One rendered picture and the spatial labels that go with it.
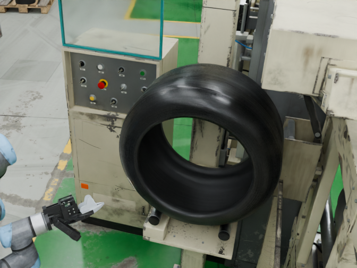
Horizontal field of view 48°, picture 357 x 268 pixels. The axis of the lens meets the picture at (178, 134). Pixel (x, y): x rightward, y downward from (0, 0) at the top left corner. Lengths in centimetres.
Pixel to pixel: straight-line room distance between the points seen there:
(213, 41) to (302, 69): 70
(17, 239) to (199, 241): 69
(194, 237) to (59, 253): 127
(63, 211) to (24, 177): 196
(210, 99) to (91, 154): 136
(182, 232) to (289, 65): 99
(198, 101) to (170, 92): 10
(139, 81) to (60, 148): 167
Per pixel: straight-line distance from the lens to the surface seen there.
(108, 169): 252
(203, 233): 173
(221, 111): 127
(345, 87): 86
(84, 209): 151
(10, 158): 140
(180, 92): 130
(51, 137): 388
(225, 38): 158
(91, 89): 234
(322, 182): 179
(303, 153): 169
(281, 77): 95
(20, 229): 149
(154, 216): 161
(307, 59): 93
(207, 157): 183
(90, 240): 282
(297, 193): 181
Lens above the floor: 203
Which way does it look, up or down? 32 degrees down
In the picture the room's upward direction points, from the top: 4 degrees clockwise
